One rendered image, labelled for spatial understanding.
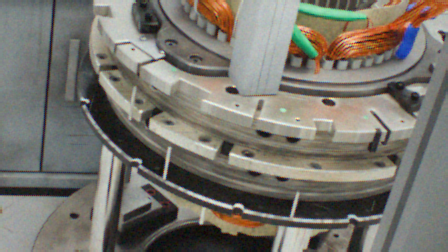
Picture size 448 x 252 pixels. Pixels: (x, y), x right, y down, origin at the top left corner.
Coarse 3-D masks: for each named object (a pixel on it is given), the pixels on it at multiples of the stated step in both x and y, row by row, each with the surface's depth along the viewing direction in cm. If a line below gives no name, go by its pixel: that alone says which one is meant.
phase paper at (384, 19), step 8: (408, 0) 70; (376, 8) 67; (384, 8) 67; (392, 8) 68; (400, 8) 69; (376, 16) 67; (384, 16) 68; (392, 16) 68; (376, 24) 68; (384, 24) 68; (360, 56) 69
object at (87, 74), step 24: (96, 96) 74; (96, 120) 72; (120, 120) 72; (120, 144) 69; (144, 144) 70; (168, 168) 68; (216, 192) 67; (240, 192) 67; (288, 216) 66; (312, 216) 66; (336, 216) 67; (360, 216) 67
